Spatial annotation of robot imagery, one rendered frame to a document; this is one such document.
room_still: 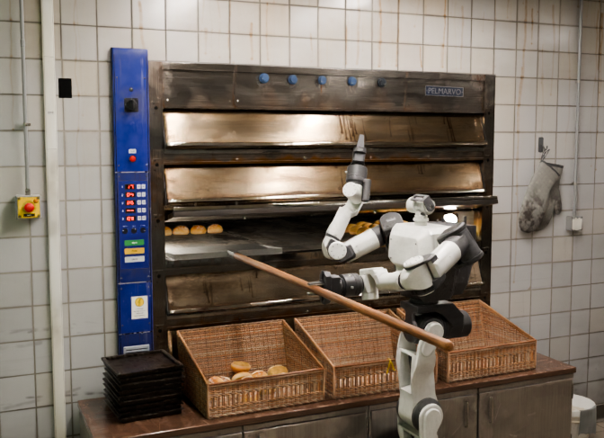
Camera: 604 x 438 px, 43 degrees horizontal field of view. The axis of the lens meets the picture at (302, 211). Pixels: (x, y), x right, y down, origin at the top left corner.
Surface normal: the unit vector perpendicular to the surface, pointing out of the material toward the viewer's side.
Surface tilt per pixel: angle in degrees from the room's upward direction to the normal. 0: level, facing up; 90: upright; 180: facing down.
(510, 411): 89
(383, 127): 69
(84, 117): 90
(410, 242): 90
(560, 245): 90
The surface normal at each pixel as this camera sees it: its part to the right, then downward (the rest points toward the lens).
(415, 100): 0.37, 0.11
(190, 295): 0.38, -0.25
